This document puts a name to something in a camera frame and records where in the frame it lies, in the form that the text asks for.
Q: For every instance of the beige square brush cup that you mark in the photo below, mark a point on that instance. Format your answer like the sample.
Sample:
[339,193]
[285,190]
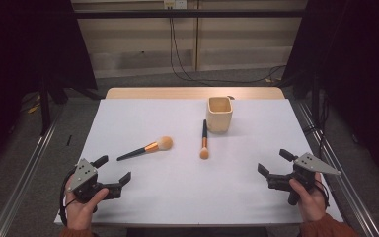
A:
[219,122]

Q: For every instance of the white wall socket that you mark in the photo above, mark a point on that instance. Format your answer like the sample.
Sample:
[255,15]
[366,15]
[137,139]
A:
[175,4]

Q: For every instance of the black curtain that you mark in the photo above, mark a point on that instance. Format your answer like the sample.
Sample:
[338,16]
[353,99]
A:
[19,49]
[358,65]

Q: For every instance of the light wooden table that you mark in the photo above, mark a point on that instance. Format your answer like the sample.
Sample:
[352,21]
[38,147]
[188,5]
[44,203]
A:
[164,93]

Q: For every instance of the person's left hand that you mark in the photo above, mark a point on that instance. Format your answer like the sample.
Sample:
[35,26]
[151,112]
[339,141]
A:
[79,214]

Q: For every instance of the white table cover sheet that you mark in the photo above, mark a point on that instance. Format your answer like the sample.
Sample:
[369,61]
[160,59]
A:
[177,191]

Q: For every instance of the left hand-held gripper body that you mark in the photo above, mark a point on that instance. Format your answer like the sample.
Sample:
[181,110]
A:
[83,174]

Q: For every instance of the beige vertical wall conduit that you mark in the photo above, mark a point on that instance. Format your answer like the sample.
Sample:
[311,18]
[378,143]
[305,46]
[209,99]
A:
[196,36]

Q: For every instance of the yellow floor tape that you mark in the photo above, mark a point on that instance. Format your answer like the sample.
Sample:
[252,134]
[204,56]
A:
[33,108]

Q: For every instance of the person's right hand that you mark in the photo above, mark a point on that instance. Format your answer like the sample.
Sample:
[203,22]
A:
[312,204]

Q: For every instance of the black metal stand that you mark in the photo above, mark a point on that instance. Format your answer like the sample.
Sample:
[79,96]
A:
[45,108]

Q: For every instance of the small slim makeup brush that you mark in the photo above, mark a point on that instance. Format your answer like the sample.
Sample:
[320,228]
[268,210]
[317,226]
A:
[204,141]

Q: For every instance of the black horizontal frame bar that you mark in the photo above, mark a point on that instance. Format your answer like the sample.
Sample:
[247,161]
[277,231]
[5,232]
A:
[144,13]

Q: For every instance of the aluminium floor rail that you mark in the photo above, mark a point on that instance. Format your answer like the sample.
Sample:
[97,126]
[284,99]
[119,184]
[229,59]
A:
[23,177]
[348,194]

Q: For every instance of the large round makeup brush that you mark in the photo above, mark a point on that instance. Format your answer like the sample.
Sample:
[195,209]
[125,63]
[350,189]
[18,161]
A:
[163,143]

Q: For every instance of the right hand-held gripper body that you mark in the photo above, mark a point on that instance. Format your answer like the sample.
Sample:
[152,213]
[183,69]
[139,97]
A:
[309,164]

